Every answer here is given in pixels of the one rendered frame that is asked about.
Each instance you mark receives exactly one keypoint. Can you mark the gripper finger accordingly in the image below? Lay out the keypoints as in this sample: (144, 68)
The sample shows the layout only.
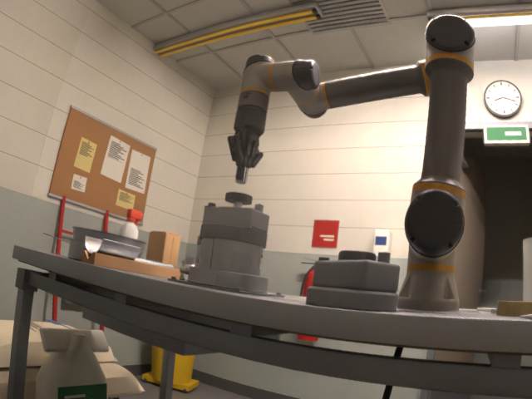
(253, 151)
(237, 145)

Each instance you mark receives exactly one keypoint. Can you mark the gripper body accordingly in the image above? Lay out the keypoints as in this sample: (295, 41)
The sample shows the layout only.
(250, 112)

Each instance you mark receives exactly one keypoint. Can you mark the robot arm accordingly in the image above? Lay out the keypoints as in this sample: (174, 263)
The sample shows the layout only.
(444, 137)

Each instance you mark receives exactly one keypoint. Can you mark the dark grey pump knob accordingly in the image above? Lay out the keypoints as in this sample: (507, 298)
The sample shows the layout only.
(239, 196)

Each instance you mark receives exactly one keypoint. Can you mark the grey pump lid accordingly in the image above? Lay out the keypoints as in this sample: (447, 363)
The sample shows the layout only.
(234, 226)

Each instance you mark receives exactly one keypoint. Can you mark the grey canister body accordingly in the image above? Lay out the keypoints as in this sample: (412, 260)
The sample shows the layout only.
(228, 266)

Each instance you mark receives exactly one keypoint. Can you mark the brown cardboard box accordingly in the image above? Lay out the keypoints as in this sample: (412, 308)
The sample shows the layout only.
(163, 247)

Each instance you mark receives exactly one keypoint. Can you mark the white spray bottle red top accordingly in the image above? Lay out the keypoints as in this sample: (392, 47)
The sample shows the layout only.
(129, 228)

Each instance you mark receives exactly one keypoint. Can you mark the grey ceiling vent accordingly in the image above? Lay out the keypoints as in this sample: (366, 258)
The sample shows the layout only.
(349, 16)

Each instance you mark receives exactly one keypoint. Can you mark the red fire extinguisher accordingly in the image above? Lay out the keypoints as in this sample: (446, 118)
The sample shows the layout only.
(307, 278)

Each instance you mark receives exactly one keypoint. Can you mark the black low box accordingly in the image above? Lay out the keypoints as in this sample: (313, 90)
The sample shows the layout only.
(357, 255)

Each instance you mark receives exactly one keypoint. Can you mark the grey metal basin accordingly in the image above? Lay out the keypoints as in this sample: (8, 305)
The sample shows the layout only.
(120, 247)

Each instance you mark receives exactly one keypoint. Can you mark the white sign blue square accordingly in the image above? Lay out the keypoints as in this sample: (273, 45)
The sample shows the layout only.
(382, 241)

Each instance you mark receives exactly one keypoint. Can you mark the wooden tray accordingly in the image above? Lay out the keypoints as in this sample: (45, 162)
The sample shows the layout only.
(124, 265)

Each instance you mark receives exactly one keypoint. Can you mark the grey octagonal block on disc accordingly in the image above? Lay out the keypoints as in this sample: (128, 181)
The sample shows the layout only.
(353, 287)

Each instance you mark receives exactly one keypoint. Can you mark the cork notice board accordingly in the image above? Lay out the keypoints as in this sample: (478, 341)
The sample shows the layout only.
(66, 158)

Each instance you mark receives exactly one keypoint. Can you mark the metal scoop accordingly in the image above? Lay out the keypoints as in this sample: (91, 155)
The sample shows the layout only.
(93, 244)

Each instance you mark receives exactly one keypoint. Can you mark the yellow floor stand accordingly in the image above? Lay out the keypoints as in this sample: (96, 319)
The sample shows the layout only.
(174, 370)

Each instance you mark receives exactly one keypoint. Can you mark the green exit sign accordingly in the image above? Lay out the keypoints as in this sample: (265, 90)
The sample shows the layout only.
(496, 134)

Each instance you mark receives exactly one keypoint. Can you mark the dark brown door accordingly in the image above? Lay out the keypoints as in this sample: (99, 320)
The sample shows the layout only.
(498, 216)

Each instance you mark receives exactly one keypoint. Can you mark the beige sack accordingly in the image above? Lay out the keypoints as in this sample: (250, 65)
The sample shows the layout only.
(120, 378)

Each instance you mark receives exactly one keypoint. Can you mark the bright ceiling light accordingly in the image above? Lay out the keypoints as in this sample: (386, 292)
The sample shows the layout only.
(498, 20)

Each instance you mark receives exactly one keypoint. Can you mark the white bag green label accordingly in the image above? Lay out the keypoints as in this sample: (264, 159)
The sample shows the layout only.
(70, 370)

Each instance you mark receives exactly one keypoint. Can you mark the small tan cardboard box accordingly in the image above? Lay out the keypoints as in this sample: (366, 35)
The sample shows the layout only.
(513, 308)

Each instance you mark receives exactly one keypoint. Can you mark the red wall sign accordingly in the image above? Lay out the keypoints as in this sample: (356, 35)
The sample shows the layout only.
(325, 233)

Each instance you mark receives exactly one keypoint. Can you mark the red metal rack frame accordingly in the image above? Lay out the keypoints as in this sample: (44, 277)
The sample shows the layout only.
(62, 216)

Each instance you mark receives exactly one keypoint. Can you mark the round wall clock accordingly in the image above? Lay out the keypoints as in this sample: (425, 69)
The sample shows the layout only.
(503, 99)

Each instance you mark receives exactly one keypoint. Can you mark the grey metal table frame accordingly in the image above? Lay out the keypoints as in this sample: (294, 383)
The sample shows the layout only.
(21, 328)

